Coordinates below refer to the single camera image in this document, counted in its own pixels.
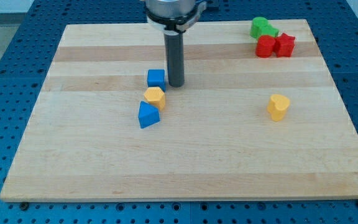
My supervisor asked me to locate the red heart block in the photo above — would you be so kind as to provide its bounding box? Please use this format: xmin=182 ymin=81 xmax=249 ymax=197
xmin=255 ymin=35 xmax=276 ymax=58

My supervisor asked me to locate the wooden board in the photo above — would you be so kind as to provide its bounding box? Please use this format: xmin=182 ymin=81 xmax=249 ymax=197
xmin=0 ymin=19 xmax=358 ymax=202

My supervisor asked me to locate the green star block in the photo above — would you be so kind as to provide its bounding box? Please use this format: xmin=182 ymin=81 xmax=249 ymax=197
xmin=258 ymin=24 xmax=279 ymax=37

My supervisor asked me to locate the blue triangle block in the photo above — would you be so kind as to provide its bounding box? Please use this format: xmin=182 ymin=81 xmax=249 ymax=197
xmin=138 ymin=101 xmax=160 ymax=129

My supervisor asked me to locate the yellow heart block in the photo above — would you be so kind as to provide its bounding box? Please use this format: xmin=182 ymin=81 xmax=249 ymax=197
xmin=267 ymin=94 xmax=291 ymax=121

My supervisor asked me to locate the red star block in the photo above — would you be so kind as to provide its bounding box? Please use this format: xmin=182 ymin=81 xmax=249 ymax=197
xmin=273 ymin=33 xmax=296 ymax=57

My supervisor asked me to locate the blue perforated table plate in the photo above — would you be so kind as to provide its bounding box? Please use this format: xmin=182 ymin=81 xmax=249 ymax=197
xmin=0 ymin=0 xmax=358 ymax=223

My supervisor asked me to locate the green cylinder block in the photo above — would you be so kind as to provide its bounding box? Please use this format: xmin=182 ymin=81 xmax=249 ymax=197
xmin=250 ymin=17 xmax=269 ymax=39

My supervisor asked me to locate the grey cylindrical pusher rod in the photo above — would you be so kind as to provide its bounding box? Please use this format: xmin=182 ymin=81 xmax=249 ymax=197
xmin=164 ymin=34 xmax=185 ymax=88

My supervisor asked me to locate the blue cube block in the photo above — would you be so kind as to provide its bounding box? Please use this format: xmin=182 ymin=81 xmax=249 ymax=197
xmin=147 ymin=69 xmax=166 ymax=91

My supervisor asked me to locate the yellow hexagon block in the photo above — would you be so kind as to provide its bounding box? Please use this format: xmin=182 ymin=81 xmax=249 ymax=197
xmin=144 ymin=86 xmax=166 ymax=111

